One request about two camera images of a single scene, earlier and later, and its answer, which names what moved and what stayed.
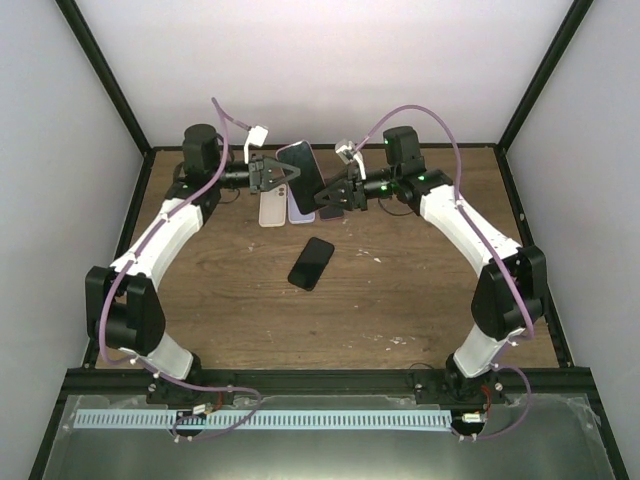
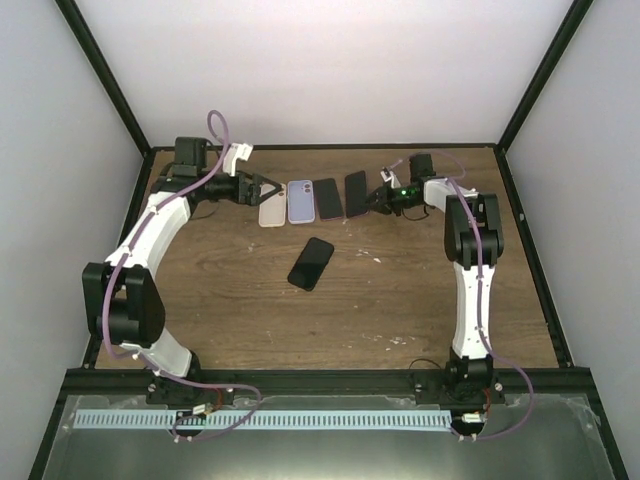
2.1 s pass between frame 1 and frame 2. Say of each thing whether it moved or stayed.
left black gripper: moved
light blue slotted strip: stayed
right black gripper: moved
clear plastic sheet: stayed
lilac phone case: stayed
